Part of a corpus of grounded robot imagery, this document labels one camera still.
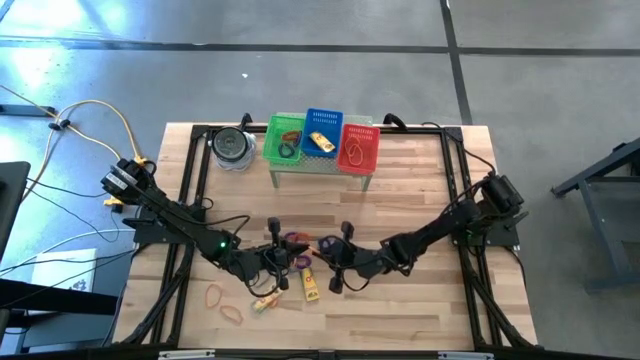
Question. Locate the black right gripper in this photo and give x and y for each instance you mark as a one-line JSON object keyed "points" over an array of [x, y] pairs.
{"points": [[365, 265]]}

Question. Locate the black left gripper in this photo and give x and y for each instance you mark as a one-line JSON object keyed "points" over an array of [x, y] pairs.
{"points": [[260, 262]]}

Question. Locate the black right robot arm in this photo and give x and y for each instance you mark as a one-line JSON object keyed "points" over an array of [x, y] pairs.
{"points": [[440, 225]]}

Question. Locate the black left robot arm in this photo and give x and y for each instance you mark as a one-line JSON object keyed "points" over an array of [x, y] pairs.
{"points": [[165, 210]]}

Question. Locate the grey-green perforated riser shelf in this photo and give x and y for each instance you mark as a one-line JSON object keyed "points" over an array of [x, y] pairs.
{"points": [[310, 165]]}

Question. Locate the red plastic basket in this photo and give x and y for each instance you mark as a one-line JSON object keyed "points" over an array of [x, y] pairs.
{"points": [[370, 150]]}

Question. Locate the white cylinder device dark top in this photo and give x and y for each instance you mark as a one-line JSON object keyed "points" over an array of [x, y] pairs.
{"points": [[230, 144]]}

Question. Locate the green plastic basket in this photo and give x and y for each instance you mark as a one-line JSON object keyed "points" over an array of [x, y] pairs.
{"points": [[275, 125]]}

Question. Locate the blue plastic basket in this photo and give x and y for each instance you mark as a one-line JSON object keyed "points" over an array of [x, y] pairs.
{"points": [[325, 120]]}

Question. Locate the white box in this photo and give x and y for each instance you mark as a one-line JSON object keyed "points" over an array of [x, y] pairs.
{"points": [[60, 265]]}

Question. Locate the black low furniture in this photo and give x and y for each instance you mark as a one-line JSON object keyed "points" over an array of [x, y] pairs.
{"points": [[50, 300]]}

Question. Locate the black floor plate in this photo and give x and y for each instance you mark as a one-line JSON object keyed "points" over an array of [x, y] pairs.
{"points": [[27, 111]]}

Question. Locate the black aluminium table frame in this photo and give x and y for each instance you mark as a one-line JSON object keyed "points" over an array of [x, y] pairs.
{"points": [[200, 132]]}

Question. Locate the white metal bracket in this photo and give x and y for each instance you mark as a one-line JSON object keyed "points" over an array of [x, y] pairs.
{"points": [[465, 356], [185, 355]]}

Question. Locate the grey-blue metal table frame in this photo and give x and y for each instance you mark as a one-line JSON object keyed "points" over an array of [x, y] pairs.
{"points": [[570, 186]]}

